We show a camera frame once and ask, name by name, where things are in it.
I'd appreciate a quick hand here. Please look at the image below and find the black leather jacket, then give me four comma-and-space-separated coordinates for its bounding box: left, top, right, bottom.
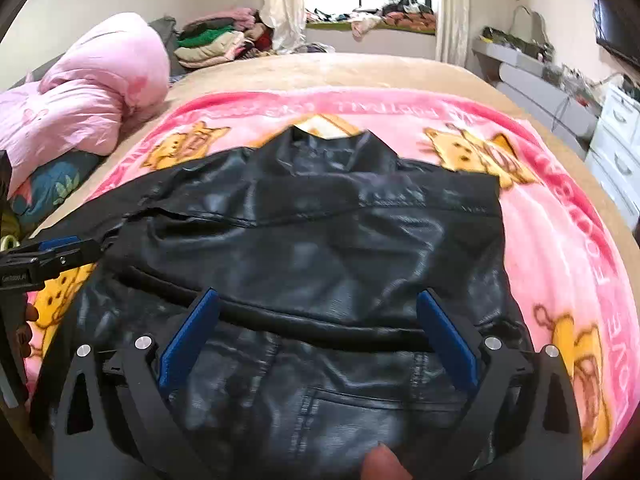
30, 127, 536, 480

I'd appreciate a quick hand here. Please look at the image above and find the white drawer chest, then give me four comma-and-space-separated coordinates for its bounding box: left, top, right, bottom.
585, 85, 640, 231

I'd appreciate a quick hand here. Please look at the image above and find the pink printed blanket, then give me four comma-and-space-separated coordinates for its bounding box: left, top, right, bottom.
22, 87, 628, 480

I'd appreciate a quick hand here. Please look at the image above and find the grey dressing table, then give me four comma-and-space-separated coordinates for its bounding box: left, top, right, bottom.
472, 40, 601, 156

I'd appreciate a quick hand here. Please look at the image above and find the cream curtain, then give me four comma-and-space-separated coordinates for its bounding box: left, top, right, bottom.
262, 0, 307, 53
434, 0, 473, 66

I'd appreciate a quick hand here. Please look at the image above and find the pile of folded clothes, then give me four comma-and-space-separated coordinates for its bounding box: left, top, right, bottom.
172, 7, 276, 68

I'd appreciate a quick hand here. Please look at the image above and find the dressing table mirror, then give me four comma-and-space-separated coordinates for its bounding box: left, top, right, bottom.
510, 6, 553, 61

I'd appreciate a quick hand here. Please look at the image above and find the pink duvet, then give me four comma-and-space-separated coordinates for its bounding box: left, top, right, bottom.
0, 12, 171, 196

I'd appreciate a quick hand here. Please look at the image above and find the person's right hand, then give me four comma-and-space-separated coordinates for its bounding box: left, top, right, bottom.
361, 442, 413, 480

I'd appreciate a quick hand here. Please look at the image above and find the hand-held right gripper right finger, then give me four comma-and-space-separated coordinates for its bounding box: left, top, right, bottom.
416, 289, 586, 480

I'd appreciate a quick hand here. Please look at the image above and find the heap of clothes on windowsill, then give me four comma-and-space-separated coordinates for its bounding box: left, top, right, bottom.
305, 2, 437, 38

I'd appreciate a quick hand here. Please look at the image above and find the clutter of toiletries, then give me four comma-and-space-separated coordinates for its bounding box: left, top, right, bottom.
480, 25, 556, 61

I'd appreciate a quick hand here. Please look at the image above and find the bed with beige sheet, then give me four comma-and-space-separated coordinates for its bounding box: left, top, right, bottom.
20, 52, 640, 281

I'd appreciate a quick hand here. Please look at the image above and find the person's left hand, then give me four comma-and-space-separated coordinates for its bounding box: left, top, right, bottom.
17, 304, 41, 361

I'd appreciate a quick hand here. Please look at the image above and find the wall mounted television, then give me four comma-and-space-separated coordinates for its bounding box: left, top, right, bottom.
592, 0, 640, 68

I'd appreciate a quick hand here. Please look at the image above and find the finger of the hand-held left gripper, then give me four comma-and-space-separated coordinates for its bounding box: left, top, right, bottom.
37, 236, 83, 252
15, 240, 103, 277

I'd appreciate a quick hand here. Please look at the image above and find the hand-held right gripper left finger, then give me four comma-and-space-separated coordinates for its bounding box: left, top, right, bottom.
52, 287, 221, 480

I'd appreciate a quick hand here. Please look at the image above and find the dark floral pillow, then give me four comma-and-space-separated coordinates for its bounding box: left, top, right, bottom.
0, 150, 103, 241

